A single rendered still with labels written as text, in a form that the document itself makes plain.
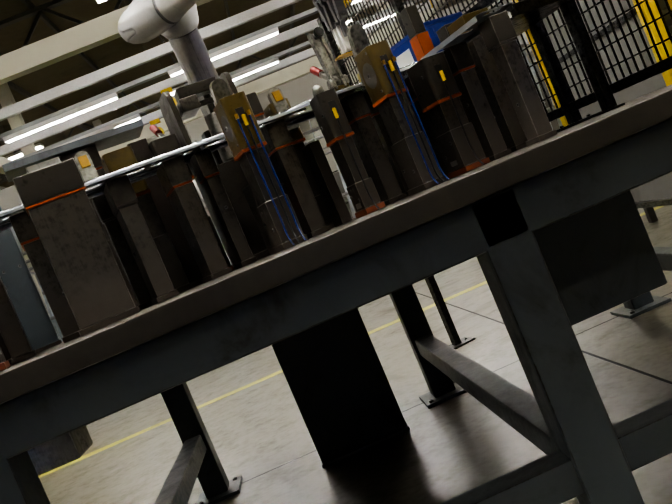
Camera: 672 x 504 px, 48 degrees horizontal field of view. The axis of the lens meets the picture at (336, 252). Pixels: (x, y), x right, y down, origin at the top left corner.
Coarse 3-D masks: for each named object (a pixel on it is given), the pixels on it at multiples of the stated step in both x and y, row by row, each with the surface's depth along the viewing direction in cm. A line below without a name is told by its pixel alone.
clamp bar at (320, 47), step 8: (320, 32) 205; (312, 40) 207; (320, 40) 209; (320, 48) 208; (328, 48) 208; (320, 56) 207; (328, 56) 208; (328, 64) 208; (336, 64) 207; (328, 72) 206; (336, 72) 208; (344, 80) 207; (336, 88) 206
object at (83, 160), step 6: (78, 156) 182; (84, 156) 182; (78, 162) 182; (84, 162) 182; (90, 162) 183; (78, 168) 182; (84, 168) 182; (90, 168) 182; (84, 174) 182; (90, 174) 182; (96, 174) 182; (84, 180) 181
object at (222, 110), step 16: (240, 96) 160; (224, 112) 160; (240, 112) 160; (224, 128) 164; (240, 128) 159; (256, 128) 161; (240, 144) 160; (256, 144) 161; (240, 160) 165; (256, 160) 160; (256, 176) 161; (272, 176) 162; (256, 192) 164; (272, 192) 162; (272, 208) 161; (288, 208) 162; (272, 224) 161; (288, 224) 162; (272, 240) 166; (288, 240) 161; (304, 240) 162
